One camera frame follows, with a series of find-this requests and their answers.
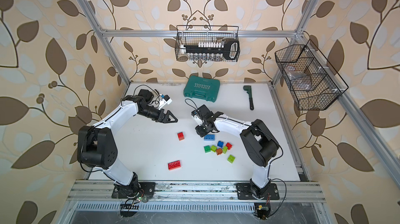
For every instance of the black white socket tool set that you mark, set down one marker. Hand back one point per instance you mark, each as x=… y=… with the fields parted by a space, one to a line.
x=226 y=50

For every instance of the black wire basket centre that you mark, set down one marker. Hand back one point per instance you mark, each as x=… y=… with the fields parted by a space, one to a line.
x=192 y=34

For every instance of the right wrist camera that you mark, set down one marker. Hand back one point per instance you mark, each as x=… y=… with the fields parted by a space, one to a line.
x=197 y=119

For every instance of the green square lego brick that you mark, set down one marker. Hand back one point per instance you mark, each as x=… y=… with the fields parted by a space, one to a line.
x=207 y=149

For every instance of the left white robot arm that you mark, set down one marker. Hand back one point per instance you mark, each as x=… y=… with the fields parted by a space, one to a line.
x=96 y=144

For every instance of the small circuit board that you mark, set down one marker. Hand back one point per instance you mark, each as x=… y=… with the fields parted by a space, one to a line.
x=262 y=210
x=131 y=206

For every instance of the green black wrench tool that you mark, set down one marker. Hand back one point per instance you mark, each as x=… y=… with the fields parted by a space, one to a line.
x=248 y=90

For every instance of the red long lego brick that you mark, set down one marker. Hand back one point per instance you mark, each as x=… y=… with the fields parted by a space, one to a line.
x=174 y=165

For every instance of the black wire basket right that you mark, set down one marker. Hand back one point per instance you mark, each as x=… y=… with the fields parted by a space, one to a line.
x=328 y=84

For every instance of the blue long lego brick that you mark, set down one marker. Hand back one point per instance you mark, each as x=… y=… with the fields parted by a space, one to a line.
x=209 y=137

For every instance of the lime green small lego brick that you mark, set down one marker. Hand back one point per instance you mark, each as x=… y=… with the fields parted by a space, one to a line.
x=231 y=159

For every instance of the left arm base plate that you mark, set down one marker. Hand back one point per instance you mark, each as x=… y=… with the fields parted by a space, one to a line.
x=140 y=189

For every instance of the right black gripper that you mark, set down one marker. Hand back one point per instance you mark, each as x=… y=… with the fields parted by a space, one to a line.
x=201 y=133

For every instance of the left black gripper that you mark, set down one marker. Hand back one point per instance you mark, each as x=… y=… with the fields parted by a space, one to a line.
x=165 y=118

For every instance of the small circuit board left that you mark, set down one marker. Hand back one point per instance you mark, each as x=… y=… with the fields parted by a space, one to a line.
x=131 y=206

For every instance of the green plastic tool case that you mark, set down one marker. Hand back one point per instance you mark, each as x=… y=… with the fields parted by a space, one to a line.
x=202 y=88

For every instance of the plastic bag in basket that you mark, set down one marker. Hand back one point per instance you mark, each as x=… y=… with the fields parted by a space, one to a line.
x=298 y=81

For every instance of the black wire basket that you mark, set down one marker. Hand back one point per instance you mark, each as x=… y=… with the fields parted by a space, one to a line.
x=328 y=84
x=192 y=34

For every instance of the small circuit board right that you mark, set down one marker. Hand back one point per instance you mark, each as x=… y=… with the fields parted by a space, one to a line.
x=262 y=210

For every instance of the aluminium front rail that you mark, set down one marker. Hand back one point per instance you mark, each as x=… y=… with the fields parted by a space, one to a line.
x=199 y=191

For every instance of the brown lego brick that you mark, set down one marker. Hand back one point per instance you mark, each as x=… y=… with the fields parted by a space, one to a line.
x=219 y=151

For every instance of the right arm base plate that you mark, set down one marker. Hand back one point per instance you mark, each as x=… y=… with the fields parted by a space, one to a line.
x=249 y=191

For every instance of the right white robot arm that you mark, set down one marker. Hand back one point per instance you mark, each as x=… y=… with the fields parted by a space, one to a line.
x=260 y=144

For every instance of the red small lego brick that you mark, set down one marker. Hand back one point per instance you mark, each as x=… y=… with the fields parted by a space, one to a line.
x=180 y=136

